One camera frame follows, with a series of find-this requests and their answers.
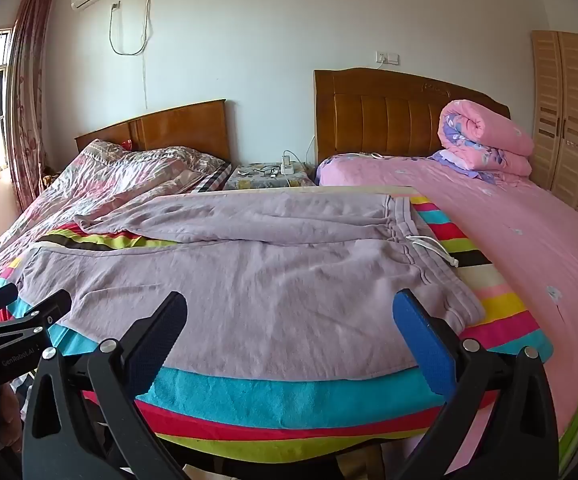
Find pink floral curtain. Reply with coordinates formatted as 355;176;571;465
8;0;55;214

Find rolled pink floral quilt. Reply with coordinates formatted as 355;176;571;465
438;100;535;177

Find lilac pants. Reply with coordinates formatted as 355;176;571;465
16;191;486;381

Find striped colourful towel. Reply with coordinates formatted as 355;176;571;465
0;187;555;461

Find light wooden wardrobe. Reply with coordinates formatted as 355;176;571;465
530;30;578;234

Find nightstand with patterned cloth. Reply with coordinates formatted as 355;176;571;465
223;162;315;191

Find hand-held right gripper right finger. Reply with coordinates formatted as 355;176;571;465
391;288;560;480

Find pink bed sheet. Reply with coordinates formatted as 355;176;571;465
316;154;578;441

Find pink grey floral quilt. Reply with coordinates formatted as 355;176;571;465
0;140;232;281

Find plaid bed sheet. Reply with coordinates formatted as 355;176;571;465
191;162;233;194

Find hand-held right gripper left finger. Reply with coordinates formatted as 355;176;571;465
21;291;190;480

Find air conditioner power cable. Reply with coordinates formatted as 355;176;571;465
108;0;152;56

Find purple floral pillow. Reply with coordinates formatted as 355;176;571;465
428;150;510;184

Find plain wooden headboard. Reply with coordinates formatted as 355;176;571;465
75;99;233;162

